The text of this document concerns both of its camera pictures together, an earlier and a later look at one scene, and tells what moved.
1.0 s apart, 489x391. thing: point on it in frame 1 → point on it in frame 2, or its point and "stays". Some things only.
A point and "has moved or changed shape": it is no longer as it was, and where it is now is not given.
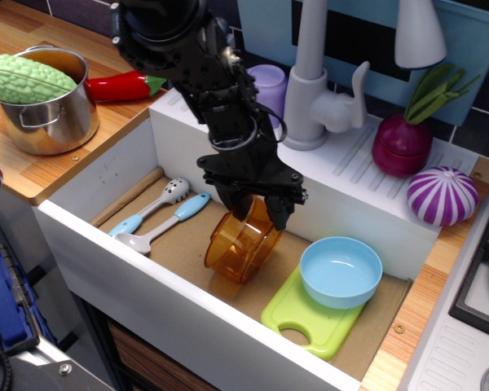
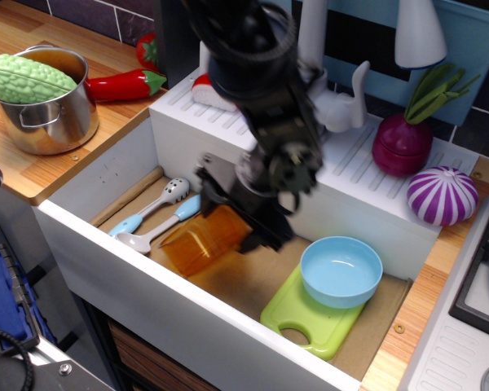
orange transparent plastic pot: (244, 250) has moved or changed shape
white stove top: (454, 356) stays
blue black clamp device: (12, 314) stays
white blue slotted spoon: (174, 191) stays
